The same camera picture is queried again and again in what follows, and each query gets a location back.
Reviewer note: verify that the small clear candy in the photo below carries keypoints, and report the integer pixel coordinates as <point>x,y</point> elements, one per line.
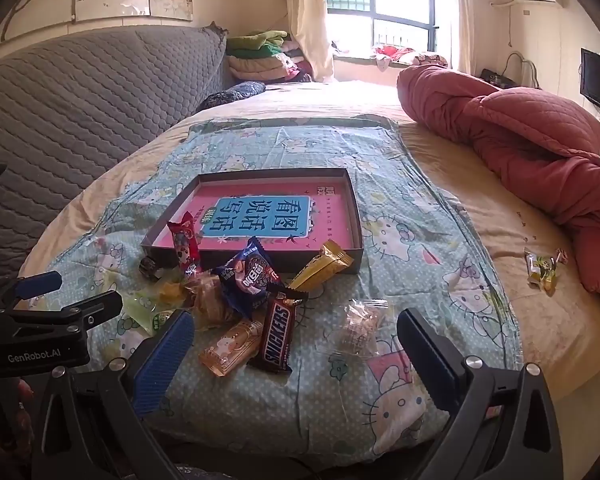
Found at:
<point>360,330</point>

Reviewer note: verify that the window with dark frame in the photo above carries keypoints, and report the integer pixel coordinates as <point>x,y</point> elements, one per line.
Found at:
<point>380,15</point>

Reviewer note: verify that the blue cookie packet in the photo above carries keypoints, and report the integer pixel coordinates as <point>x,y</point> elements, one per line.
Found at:
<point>250,275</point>

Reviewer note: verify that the clear-wrapped dark chocolate cake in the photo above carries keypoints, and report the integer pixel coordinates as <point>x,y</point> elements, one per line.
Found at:
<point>149,267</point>

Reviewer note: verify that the red quilt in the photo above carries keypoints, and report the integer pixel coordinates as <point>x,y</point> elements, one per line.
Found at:
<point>530,145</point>

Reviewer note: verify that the green folded blanket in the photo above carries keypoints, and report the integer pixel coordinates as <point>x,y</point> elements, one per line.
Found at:
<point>257,41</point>

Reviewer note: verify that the green packet with yellow cake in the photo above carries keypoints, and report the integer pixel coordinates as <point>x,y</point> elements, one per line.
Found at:
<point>145,305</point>

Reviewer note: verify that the small green candy packet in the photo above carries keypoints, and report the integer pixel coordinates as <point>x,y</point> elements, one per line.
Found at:
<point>540,270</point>

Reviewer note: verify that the cartoon cat printed blanket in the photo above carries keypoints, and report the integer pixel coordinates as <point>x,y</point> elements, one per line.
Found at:
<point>405,185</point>

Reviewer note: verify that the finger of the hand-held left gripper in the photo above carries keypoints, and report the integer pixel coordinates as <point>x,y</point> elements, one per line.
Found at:
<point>40,284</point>
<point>97,307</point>

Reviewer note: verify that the sheer white curtain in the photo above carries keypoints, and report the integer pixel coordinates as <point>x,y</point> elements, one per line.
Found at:
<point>455,10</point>

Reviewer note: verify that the beige bed sheet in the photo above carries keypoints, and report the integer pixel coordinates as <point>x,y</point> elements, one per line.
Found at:
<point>505,220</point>

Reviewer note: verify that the red snack packet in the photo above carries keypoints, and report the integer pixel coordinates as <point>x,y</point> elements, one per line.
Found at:
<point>185,245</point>

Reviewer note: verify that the cream curtain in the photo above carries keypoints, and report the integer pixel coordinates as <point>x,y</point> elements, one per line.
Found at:
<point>307,15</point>

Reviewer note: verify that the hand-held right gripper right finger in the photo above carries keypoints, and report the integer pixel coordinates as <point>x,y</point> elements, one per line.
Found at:
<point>427,357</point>

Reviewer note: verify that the brown chocolate bar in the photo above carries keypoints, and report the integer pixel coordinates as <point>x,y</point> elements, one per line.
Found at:
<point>277,332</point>

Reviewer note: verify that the grey quilted headboard cover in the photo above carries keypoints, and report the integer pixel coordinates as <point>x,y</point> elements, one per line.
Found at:
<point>80,110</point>

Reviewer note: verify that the small black box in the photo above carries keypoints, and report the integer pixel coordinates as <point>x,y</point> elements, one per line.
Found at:
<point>495,78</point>

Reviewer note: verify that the yellow wafer packet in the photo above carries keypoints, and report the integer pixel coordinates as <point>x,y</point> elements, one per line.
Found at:
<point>320,265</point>

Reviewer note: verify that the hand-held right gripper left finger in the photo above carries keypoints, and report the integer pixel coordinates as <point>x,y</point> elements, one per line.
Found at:
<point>160,360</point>

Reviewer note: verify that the orange biscuit packet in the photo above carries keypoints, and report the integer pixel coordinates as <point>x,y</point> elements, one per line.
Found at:
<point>230,347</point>

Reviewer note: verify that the brown cardboard box tray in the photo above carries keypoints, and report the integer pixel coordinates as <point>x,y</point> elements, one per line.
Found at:
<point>260,176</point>

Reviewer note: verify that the dark patterned pillow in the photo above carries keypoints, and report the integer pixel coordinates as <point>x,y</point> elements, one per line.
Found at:
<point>235,94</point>

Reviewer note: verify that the clear-wrapped bread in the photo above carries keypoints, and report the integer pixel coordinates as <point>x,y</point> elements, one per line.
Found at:
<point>210,305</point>

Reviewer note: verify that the pile of red clothes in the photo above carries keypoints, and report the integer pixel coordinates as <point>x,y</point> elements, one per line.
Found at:
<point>395,54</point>

